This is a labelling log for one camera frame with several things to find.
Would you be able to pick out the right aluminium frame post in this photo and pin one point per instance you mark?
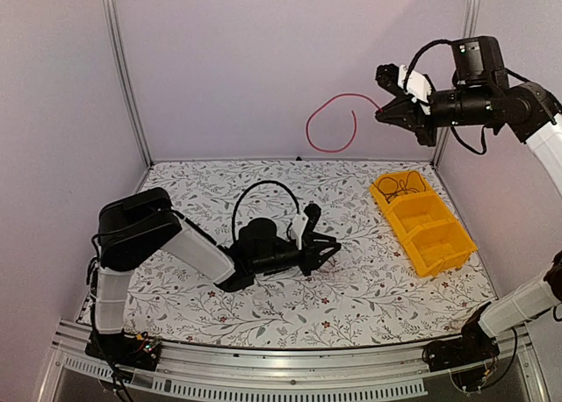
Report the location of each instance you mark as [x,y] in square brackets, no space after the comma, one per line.
[469,28]

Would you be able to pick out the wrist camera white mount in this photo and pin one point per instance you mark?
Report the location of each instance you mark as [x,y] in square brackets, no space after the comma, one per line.
[417,87]
[304,222]

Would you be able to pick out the floral patterned table mat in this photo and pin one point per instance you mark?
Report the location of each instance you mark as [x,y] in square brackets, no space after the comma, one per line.
[367,294]

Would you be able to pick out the aluminium frame post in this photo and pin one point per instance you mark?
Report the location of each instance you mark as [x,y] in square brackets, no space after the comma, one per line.
[469,28]
[111,15]

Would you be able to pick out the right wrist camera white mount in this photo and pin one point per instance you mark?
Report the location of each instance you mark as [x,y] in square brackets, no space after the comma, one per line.
[417,87]

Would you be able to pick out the front aluminium rail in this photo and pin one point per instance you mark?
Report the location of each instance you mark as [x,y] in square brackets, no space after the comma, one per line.
[193,372]

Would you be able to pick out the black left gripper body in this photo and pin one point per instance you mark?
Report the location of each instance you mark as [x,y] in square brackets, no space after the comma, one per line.
[308,254]

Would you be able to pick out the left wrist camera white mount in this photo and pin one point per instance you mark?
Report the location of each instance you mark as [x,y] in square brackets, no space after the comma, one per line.
[304,222]

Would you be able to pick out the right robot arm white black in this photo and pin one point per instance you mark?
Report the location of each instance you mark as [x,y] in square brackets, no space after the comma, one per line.
[484,93]

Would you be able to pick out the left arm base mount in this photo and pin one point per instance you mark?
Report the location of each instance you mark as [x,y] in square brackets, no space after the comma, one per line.
[139,351]

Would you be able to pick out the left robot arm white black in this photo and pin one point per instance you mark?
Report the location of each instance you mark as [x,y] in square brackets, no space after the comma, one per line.
[133,228]

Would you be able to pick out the left aluminium frame post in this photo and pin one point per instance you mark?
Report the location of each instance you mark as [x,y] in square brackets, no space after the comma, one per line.
[111,15]

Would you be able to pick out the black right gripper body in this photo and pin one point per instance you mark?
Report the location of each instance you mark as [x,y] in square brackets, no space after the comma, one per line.
[428,136]

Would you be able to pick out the yellow three-compartment bin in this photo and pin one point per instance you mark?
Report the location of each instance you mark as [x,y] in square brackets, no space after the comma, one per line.
[432,237]

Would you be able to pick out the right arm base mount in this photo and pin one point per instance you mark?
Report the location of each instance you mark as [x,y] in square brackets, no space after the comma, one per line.
[470,360]

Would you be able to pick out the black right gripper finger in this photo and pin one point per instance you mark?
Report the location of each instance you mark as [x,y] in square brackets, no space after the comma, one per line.
[411,123]
[399,107]

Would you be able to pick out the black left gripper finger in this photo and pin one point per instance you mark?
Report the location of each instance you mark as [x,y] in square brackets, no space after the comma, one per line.
[313,259]
[322,241]

